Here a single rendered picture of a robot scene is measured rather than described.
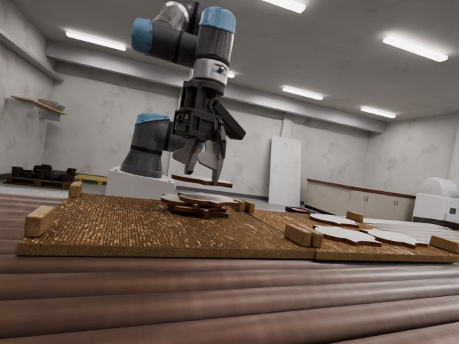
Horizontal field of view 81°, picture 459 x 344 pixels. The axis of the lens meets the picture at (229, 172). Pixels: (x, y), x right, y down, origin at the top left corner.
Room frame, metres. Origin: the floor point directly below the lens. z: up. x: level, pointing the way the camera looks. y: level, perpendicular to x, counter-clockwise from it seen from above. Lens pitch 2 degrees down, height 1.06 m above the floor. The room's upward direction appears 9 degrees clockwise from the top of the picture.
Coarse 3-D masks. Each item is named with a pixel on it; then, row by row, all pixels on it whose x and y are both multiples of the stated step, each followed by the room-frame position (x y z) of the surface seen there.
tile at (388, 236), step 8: (368, 232) 0.63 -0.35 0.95; (376, 232) 0.65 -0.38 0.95; (384, 232) 0.67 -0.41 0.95; (392, 232) 0.69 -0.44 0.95; (376, 240) 0.60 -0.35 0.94; (384, 240) 0.59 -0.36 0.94; (392, 240) 0.58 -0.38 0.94; (400, 240) 0.59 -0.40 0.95; (408, 240) 0.61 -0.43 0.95; (416, 240) 0.63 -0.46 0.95
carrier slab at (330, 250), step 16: (272, 224) 0.60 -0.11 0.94; (304, 224) 0.66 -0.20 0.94; (320, 224) 0.70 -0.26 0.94; (320, 256) 0.44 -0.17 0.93; (336, 256) 0.45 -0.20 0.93; (352, 256) 0.47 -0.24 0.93; (368, 256) 0.48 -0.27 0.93; (384, 256) 0.49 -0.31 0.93; (400, 256) 0.51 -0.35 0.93; (416, 256) 0.53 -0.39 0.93; (432, 256) 0.54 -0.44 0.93; (448, 256) 0.56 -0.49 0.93
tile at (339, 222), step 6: (312, 216) 0.75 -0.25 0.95; (318, 216) 0.76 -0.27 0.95; (324, 216) 0.78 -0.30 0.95; (330, 216) 0.80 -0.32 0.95; (324, 222) 0.72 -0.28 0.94; (330, 222) 0.72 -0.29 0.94; (336, 222) 0.71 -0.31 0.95; (342, 222) 0.73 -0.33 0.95; (348, 222) 0.75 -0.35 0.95; (354, 222) 0.77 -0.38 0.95
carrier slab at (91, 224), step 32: (64, 224) 0.37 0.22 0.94; (96, 224) 0.40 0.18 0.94; (128, 224) 0.42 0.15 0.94; (160, 224) 0.45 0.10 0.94; (192, 224) 0.49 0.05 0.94; (224, 224) 0.53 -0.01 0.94; (256, 224) 0.57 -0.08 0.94; (96, 256) 0.32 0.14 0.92; (128, 256) 0.33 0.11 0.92; (160, 256) 0.35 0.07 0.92; (192, 256) 0.36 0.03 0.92; (224, 256) 0.38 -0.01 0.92; (256, 256) 0.40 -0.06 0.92; (288, 256) 0.42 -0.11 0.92
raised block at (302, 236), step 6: (288, 228) 0.49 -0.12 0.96; (294, 228) 0.47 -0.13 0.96; (300, 228) 0.47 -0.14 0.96; (288, 234) 0.49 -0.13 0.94; (294, 234) 0.47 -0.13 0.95; (300, 234) 0.46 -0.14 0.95; (306, 234) 0.45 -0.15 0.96; (294, 240) 0.47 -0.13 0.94; (300, 240) 0.45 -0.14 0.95; (306, 240) 0.45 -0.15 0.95; (306, 246) 0.45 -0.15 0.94
